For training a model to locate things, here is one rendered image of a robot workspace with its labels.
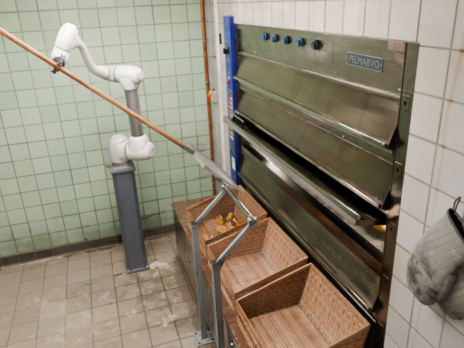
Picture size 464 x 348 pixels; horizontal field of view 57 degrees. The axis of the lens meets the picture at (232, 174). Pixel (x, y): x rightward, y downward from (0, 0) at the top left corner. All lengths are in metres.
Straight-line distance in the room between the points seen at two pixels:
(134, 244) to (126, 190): 0.53
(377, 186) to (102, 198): 3.03
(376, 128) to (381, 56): 0.28
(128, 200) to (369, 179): 2.34
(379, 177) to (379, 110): 0.28
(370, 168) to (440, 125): 0.46
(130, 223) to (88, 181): 0.69
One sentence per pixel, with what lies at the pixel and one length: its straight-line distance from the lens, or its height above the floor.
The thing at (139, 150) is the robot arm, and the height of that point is 1.18.
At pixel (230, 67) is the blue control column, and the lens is 3.37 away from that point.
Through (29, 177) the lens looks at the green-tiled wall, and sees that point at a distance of 4.28.
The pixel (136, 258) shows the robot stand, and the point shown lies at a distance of 4.02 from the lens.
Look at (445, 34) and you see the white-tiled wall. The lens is 1.54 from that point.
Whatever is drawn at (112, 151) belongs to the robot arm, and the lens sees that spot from 3.61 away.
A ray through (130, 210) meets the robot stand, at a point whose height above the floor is 0.62.
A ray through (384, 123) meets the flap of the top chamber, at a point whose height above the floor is 1.79.
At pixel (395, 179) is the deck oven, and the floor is 1.59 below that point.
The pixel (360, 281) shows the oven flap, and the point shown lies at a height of 1.00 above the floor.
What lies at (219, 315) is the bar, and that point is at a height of 0.61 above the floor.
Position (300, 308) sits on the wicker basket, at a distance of 2.62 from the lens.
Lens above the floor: 2.26
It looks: 22 degrees down
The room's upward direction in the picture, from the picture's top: 3 degrees counter-clockwise
